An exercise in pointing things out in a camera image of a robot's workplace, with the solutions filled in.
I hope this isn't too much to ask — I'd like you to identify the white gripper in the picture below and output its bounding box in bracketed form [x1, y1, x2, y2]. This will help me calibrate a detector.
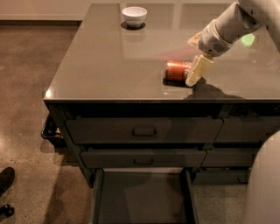
[185, 19, 232, 87]

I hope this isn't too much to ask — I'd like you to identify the red coke can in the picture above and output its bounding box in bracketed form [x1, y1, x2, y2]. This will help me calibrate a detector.
[164, 60, 192, 81]

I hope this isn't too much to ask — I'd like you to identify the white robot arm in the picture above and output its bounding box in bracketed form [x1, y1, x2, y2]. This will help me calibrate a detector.
[185, 0, 280, 224]

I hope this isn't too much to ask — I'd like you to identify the top right drawer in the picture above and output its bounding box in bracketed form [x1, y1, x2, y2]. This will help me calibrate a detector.
[215, 116, 280, 143]

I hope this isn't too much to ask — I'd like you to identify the dark grey drawer cabinet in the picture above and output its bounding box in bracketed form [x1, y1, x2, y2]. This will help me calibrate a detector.
[43, 3, 280, 224]

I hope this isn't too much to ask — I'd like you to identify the middle right drawer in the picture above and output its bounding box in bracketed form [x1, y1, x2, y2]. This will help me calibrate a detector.
[201, 148, 258, 167]

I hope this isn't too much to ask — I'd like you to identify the middle left drawer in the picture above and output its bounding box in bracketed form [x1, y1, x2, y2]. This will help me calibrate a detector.
[80, 149, 206, 168]

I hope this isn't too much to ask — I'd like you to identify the bottom right drawer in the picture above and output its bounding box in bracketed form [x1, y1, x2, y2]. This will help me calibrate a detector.
[192, 170, 250, 185]

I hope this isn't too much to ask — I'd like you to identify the top left drawer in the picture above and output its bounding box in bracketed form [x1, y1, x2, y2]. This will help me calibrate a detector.
[66, 118, 223, 144]

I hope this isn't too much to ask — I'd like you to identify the open bottom left drawer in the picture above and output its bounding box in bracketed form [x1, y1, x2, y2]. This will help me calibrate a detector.
[88, 168, 199, 224]

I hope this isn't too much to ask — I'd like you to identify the white ceramic bowl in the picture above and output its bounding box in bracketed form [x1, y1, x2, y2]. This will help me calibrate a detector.
[122, 6, 147, 27]

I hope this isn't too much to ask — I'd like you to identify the black bin beside cabinet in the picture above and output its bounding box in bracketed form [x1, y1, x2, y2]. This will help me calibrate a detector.
[41, 115, 67, 148]

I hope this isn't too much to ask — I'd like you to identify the black shoe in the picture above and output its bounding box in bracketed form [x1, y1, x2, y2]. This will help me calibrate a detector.
[0, 167, 15, 197]

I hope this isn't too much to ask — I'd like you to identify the black object on floor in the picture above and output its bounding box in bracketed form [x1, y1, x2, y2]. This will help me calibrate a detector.
[0, 204, 14, 218]

